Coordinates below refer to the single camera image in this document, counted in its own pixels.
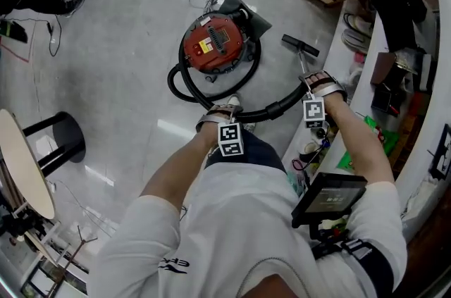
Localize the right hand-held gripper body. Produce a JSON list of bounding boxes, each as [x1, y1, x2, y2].
[[297, 69, 349, 130]]

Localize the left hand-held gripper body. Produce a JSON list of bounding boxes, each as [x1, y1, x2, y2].
[[194, 104, 245, 158]]

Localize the black corrugated vacuum hose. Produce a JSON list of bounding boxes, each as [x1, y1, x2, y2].
[[166, 37, 308, 124]]

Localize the metal wand with black nozzle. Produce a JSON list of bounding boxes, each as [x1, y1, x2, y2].
[[280, 33, 321, 76]]

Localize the person's left forearm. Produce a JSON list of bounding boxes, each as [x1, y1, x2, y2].
[[140, 120, 222, 201]]

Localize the person's right forearm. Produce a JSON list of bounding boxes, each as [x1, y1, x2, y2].
[[323, 94, 396, 185]]

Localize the red vacuum cleaner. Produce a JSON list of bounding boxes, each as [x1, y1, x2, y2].
[[181, 11, 255, 83]]

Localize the person's left hand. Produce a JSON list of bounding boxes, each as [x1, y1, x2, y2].
[[210, 108, 233, 121]]

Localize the person's right hand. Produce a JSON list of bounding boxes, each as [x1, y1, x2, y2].
[[304, 73, 338, 97]]

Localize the dark blue trousers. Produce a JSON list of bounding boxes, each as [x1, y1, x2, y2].
[[203, 128, 287, 173]]

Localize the white t-shirt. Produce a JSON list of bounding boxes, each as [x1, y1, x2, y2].
[[85, 161, 409, 298]]

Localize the green packet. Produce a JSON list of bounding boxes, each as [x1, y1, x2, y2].
[[335, 114, 402, 171]]

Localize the stack of white plates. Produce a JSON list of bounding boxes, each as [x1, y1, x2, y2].
[[340, 12, 375, 55]]

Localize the grey cloth dust bag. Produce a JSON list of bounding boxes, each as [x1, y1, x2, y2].
[[217, 0, 273, 41]]

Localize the white metal shelf rack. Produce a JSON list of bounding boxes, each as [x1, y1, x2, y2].
[[281, 0, 451, 244]]

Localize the wooden coat stand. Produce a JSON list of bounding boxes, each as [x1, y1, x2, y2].
[[49, 224, 100, 298]]

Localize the round wooden table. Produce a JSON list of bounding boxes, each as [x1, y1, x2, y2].
[[0, 108, 87, 220]]

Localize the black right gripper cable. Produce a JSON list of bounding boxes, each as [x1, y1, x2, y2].
[[291, 123, 331, 171]]

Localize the black picture frame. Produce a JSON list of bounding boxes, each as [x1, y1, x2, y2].
[[427, 123, 451, 182]]

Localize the black floor cable with adapter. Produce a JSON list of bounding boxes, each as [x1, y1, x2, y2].
[[44, 13, 63, 58]]

